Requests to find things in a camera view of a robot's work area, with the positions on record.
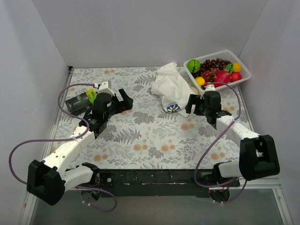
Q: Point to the red dragon fruit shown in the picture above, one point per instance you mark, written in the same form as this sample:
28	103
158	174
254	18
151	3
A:
222	77

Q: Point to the red apple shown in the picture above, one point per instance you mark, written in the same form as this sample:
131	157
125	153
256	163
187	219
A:
235	76

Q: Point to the black green cardboard box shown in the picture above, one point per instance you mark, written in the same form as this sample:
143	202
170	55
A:
81	103

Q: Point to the yellow orange left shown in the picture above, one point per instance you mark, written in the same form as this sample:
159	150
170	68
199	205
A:
200	81

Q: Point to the red grape bunch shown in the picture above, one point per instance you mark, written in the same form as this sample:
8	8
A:
210	74

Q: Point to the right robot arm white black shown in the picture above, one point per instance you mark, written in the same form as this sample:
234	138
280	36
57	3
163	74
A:
257	156

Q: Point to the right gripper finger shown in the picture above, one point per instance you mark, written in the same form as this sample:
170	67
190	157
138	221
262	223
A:
195	99
190	108

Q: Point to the dark purple grape bunch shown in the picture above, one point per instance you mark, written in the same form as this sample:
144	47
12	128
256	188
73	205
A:
214	64

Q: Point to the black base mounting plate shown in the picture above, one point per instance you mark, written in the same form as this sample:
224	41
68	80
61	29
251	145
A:
148	182

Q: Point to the green watermelon ball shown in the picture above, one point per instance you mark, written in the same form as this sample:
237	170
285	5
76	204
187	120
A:
193	66

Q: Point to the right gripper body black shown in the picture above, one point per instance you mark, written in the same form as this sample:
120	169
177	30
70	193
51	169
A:
197	106

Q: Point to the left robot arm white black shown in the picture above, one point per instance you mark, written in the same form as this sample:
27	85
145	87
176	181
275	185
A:
50	178

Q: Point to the white t-shirt daisy print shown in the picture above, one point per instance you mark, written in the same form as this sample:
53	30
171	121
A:
173	89

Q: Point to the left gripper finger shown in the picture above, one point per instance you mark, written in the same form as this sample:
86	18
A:
123	94
127	104

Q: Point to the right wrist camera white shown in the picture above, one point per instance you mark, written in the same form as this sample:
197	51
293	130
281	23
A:
209	87

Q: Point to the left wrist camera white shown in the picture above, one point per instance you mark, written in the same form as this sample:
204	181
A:
105	87

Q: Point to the yellow lemon back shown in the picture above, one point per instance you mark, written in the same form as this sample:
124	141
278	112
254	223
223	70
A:
236	67

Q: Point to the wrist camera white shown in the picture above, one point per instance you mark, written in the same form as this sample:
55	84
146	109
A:
105	87
209	87

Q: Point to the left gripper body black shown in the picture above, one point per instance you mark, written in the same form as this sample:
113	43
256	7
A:
119	104

